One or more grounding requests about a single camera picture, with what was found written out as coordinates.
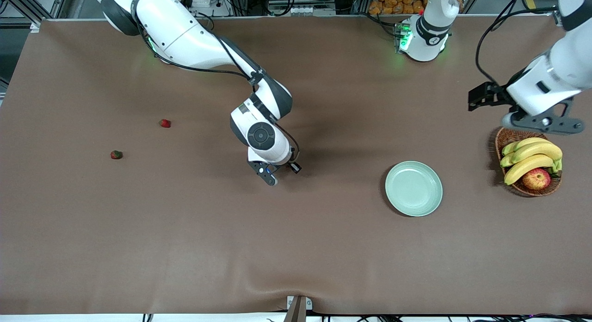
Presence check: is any mint green round plate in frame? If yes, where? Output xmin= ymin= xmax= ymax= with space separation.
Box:
xmin=385 ymin=161 xmax=443 ymax=217

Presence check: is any brown wicker basket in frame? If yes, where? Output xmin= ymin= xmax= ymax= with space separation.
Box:
xmin=495 ymin=127 xmax=562 ymax=197

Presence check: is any brown table mat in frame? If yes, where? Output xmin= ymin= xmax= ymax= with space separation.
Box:
xmin=0 ymin=14 xmax=592 ymax=316

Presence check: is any red yellow apple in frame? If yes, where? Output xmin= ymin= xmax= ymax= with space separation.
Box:
xmin=522 ymin=168 xmax=552 ymax=191

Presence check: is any bag of orange bread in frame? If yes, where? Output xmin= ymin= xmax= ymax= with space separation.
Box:
xmin=369 ymin=0 xmax=428 ymax=15

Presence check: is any brown upright pole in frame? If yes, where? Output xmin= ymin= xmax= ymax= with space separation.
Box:
xmin=283 ymin=297 xmax=308 ymax=322

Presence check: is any white power strip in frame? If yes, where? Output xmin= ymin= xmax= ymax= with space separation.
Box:
xmin=187 ymin=0 xmax=232 ymax=17

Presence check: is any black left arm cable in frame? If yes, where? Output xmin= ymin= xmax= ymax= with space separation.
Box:
xmin=475 ymin=0 xmax=560 ymax=87

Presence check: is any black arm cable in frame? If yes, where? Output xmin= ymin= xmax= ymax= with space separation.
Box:
xmin=475 ymin=0 xmax=560 ymax=87
xmin=132 ymin=0 xmax=301 ymax=163

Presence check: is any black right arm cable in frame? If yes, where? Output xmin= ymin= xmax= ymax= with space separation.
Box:
xmin=132 ymin=0 xmax=301 ymax=163

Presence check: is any metal clamp bracket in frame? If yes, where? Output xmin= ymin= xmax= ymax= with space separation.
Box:
xmin=286 ymin=295 xmax=313 ymax=311

